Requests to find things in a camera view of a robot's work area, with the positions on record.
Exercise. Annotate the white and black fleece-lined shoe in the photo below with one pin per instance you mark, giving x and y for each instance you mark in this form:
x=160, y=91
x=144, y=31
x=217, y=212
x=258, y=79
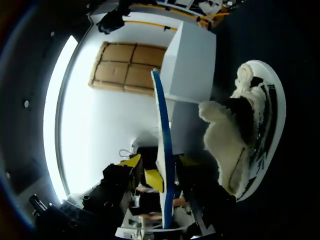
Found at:
x=225, y=140

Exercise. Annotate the white shoebox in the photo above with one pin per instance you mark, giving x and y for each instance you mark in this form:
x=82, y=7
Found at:
x=190, y=65

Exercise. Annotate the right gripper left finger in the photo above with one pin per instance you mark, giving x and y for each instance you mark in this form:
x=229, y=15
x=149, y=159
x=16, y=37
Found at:
x=115, y=185

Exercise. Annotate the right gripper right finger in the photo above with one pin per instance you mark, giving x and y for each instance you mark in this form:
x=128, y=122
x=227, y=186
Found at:
x=202, y=195

